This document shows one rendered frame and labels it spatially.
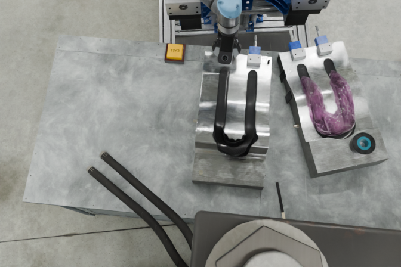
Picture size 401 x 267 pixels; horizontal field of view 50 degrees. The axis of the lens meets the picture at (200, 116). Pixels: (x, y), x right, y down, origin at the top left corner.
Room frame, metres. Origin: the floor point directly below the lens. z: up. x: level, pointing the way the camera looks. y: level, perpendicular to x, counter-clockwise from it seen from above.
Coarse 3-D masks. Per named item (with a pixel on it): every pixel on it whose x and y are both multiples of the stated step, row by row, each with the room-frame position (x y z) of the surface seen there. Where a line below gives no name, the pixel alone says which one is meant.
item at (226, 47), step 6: (222, 36) 0.71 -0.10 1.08; (228, 36) 0.71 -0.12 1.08; (234, 36) 0.71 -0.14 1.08; (222, 42) 0.69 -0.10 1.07; (228, 42) 0.69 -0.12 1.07; (222, 48) 0.68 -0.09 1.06; (228, 48) 0.67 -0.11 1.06; (222, 54) 0.66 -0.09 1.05; (228, 54) 0.66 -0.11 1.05; (222, 60) 0.64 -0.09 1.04; (228, 60) 0.64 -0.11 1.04
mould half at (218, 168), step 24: (216, 72) 0.66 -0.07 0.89; (240, 72) 0.65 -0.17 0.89; (264, 72) 0.65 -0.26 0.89; (216, 96) 0.57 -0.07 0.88; (240, 96) 0.56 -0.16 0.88; (264, 96) 0.55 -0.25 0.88; (240, 120) 0.45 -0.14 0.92; (264, 120) 0.45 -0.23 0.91; (216, 144) 0.37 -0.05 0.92; (264, 144) 0.36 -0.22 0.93; (216, 168) 0.30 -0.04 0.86; (240, 168) 0.29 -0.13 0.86; (264, 168) 0.28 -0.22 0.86
